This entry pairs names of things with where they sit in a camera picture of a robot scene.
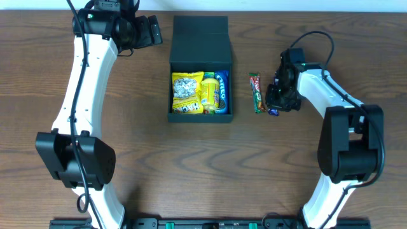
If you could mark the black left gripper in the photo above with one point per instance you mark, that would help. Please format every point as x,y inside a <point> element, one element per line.
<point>147,32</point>

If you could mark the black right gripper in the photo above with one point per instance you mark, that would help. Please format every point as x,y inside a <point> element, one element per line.
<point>283,99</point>

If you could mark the blue Dairy Milk bar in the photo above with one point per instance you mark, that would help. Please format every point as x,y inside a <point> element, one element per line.
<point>273,111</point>

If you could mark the green red Milo bar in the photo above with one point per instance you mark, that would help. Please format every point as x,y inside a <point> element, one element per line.
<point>256,92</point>

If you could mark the yellow snack bag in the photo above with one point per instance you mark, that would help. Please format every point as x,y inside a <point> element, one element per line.
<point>187,93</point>

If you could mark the blue Oreo cookie pack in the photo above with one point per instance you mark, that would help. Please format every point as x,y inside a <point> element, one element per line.
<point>222,77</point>

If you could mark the yellow candy canister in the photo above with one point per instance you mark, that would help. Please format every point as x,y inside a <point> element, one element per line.
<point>210,94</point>

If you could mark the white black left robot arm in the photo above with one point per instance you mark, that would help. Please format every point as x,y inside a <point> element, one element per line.
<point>73,150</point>

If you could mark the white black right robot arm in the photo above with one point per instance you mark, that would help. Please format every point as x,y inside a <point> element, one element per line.
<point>351,150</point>

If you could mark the black open cardboard box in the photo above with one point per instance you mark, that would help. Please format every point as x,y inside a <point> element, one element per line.
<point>201,43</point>

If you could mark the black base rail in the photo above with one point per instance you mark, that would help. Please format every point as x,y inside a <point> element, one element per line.
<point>153,223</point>

